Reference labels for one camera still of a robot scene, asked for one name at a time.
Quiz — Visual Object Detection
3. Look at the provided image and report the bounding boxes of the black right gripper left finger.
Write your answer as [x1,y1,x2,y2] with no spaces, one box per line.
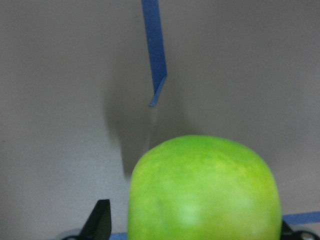
[77,199,112,240]

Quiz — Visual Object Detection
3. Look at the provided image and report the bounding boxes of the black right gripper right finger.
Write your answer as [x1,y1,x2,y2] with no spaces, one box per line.
[280,220,300,240]

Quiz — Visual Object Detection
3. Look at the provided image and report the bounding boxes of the green apple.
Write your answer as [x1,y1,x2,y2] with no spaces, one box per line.
[127,135,282,240]

